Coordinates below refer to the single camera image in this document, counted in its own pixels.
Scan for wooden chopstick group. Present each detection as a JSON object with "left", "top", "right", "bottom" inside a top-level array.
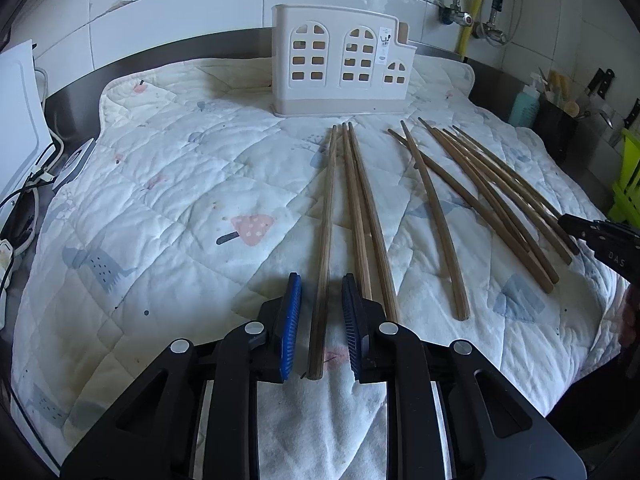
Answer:
[
  {"left": 418, "top": 117, "right": 559, "bottom": 294},
  {"left": 442, "top": 130, "right": 573, "bottom": 264},
  {"left": 436, "top": 129, "right": 530, "bottom": 252}
]

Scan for wooden chopstick curved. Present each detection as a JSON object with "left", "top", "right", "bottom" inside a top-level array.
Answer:
[{"left": 400, "top": 120, "right": 470, "bottom": 321}]

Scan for person's hand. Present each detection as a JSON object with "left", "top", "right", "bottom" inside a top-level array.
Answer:
[{"left": 618, "top": 285, "right": 640, "bottom": 348}]

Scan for lime green dish rack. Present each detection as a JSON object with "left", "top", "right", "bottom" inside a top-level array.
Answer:
[{"left": 608, "top": 128, "right": 640, "bottom": 229}]

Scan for black utensil cup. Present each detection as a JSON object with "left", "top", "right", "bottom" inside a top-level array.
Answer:
[{"left": 533, "top": 68, "right": 610, "bottom": 166}]

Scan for teal dish soap bottle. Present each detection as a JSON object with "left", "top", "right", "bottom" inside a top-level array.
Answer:
[{"left": 508, "top": 73, "right": 542, "bottom": 128}]

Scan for white quilted patterned mat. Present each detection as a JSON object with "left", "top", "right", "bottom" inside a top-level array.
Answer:
[{"left": 11, "top": 56, "right": 626, "bottom": 479}]

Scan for yellow gas pipe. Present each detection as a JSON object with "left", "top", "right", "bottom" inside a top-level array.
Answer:
[{"left": 456, "top": 0, "right": 483, "bottom": 58}]

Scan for metal water valves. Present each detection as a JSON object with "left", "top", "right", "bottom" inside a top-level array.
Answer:
[{"left": 439, "top": 0, "right": 508, "bottom": 51}]

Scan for small white round-button device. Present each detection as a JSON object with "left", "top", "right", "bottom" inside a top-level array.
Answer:
[{"left": 52, "top": 139, "right": 96, "bottom": 191}]

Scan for white countertop appliance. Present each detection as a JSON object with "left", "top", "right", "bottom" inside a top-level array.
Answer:
[{"left": 0, "top": 40, "right": 51, "bottom": 198}]

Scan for white house-shaped utensil holder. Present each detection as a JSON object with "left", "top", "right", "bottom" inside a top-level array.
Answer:
[{"left": 272, "top": 4, "right": 416, "bottom": 116}]

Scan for black-handled kitchen knives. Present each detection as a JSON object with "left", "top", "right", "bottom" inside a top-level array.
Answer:
[{"left": 584, "top": 68, "right": 639, "bottom": 130}]

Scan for black cable bundle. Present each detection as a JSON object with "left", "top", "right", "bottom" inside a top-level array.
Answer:
[{"left": 0, "top": 129, "right": 64, "bottom": 261}]

